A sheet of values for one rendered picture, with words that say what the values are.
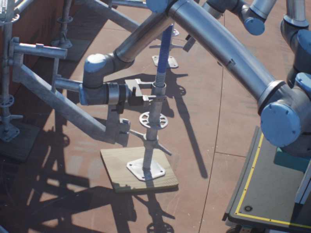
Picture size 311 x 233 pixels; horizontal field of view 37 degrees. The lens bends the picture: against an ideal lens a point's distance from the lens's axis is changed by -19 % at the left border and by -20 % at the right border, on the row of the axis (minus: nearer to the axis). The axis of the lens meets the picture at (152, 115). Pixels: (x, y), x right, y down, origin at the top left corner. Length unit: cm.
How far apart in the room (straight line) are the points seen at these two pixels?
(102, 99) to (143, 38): 33
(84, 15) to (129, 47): 204
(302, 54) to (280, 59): 193
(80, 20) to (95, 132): 170
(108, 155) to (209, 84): 98
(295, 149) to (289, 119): 27
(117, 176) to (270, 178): 77
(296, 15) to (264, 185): 79
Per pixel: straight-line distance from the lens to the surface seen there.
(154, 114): 238
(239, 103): 325
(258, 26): 202
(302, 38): 211
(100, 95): 225
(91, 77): 219
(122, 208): 239
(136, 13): 424
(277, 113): 152
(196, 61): 360
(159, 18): 200
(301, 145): 176
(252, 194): 209
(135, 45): 214
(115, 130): 247
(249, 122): 311
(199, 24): 168
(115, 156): 265
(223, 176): 266
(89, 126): 250
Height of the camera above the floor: 167
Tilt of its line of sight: 34 degrees down
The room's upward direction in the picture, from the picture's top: 9 degrees clockwise
